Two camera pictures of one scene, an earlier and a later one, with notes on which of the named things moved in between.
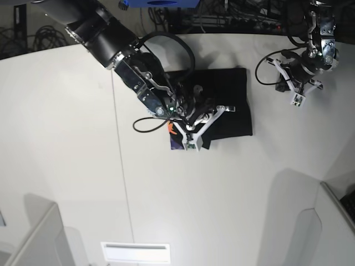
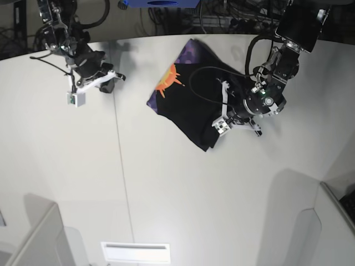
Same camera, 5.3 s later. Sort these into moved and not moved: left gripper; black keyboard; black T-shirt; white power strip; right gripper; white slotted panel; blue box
Moved: right gripper; black T-shirt; left gripper
Not moved: white slotted panel; white power strip; blue box; black keyboard
